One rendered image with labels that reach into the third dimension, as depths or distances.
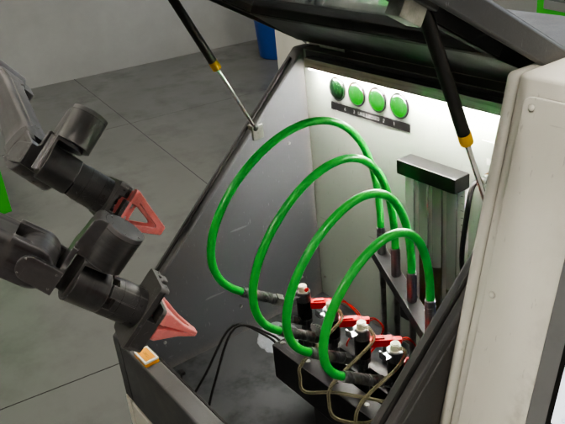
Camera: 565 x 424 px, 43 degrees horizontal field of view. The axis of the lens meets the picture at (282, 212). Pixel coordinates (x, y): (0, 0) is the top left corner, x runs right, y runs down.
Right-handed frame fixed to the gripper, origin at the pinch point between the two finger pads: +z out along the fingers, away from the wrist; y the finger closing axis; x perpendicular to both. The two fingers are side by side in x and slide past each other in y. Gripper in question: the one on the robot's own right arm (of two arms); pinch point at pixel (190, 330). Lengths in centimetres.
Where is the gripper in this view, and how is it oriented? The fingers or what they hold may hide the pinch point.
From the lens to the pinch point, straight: 105.3
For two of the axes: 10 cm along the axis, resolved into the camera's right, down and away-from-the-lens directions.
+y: 5.5, -8.3, -1.1
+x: -3.8, -3.7, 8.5
